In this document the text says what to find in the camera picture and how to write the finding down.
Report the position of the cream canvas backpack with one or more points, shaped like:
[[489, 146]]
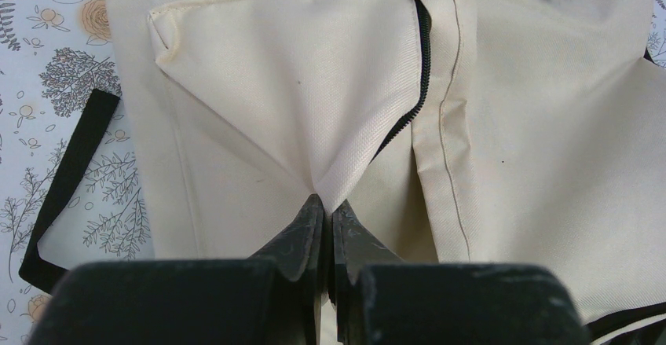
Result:
[[459, 131]]

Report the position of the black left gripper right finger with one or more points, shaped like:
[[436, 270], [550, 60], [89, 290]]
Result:
[[381, 299]]

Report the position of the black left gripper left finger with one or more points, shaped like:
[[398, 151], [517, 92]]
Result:
[[270, 297]]

